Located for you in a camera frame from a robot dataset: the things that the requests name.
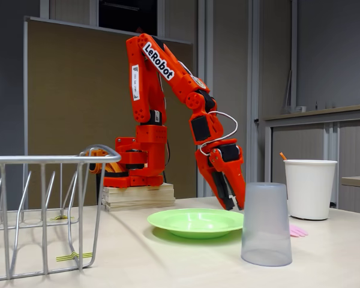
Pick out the translucent grey plastic cup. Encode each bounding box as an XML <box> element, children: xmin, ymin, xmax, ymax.
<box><xmin>240</xmin><ymin>182</ymin><xmax>293</xmax><ymax>268</ymax></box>

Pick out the green plastic plate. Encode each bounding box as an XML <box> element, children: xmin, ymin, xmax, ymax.
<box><xmin>146</xmin><ymin>208</ymin><xmax>244</xmax><ymax>240</ymax></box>

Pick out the pink plastic fork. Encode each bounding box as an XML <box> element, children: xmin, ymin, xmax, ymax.
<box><xmin>289</xmin><ymin>224</ymin><xmax>309</xmax><ymax>238</ymax></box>

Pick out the grey sliding-door cabinet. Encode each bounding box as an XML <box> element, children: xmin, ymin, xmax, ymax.
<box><xmin>263</xmin><ymin>103</ymin><xmax>360</xmax><ymax>215</ymax></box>

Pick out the white paper cup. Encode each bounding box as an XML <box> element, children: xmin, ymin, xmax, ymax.
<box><xmin>283</xmin><ymin>159</ymin><xmax>338</xmax><ymax>221</ymax></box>

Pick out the wooden base block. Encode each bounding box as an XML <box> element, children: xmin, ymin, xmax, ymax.
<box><xmin>101</xmin><ymin>182</ymin><xmax>176</xmax><ymax>212</ymax></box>

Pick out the grey leaning strip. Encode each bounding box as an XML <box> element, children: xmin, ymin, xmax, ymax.
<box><xmin>284</xmin><ymin>70</ymin><xmax>293</xmax><ymax>113</ymax></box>

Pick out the orange table clamp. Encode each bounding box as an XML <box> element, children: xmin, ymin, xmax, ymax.
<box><xmin>85</xmin><ymin>148</ymin><xmax>128</xmax><ymax>175</ymax></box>

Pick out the grey side table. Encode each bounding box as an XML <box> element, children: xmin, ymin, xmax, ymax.
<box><xmin>341</xmin><ymin>175</ymin><xmax>360</xmax><ymax>215</ymax></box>

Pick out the brown partition board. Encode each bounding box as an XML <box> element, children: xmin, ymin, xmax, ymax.
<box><xmin>23</xmin><ymin>16</ymin><xmax>196</xmax><ymax>209</ymax></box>

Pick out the dark window panel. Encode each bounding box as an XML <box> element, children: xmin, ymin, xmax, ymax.
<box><xmin>98</xmin><ymin>0</ymin><xmax>158</xmax><ymax>37</ymax></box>

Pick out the white servo cable loop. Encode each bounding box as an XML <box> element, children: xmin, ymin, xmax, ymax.
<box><xmin>199</xmin><ymin>110</ymin><xmax>239</xmax><ymax>156</ymax></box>

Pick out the black power cable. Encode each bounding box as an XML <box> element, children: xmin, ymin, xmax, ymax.
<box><xmin>164</xmin><ymin>135</ymin><xmax>172</xmax><ymax>169</ymax></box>

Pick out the metal wire dish rack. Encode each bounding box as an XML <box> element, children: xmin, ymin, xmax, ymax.
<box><xmin>0</xmin><ymin>145</ymin><xmax>122</xmax><ymax>283</ymax></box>

